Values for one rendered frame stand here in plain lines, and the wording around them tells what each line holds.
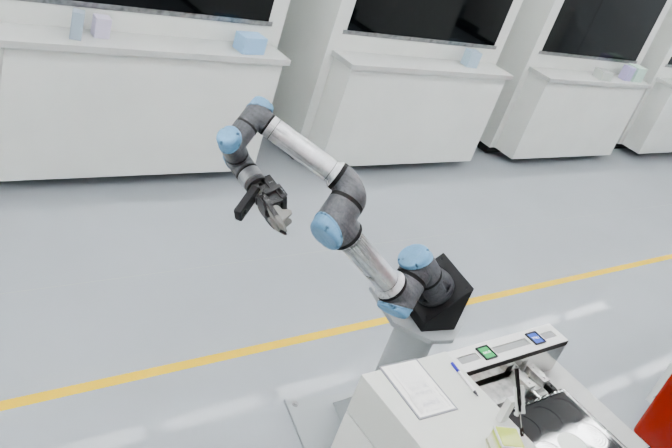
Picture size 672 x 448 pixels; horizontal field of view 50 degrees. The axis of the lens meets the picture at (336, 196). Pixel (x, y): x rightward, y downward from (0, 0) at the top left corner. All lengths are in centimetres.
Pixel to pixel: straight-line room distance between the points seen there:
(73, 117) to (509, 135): 402
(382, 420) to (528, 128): 489
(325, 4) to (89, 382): 300
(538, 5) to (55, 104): 414
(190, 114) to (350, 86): 118
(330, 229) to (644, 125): 668
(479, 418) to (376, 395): 31
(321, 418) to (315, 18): 288
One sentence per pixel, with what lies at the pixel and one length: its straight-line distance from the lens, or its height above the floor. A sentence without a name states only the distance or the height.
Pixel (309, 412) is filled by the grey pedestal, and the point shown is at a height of 1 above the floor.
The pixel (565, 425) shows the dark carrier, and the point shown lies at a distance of 246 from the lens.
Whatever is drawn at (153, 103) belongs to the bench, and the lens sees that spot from 432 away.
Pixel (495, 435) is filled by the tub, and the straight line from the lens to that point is 208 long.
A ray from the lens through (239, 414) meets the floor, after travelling 325.
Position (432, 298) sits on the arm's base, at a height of 94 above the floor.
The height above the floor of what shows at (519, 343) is 96.
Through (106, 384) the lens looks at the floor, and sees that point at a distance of 326.
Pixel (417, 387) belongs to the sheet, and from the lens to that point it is 217.
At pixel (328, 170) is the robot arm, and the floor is 135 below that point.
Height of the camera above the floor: 231
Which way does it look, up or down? 27 degrees down
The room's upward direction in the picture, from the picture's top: 19 degrees clockwise
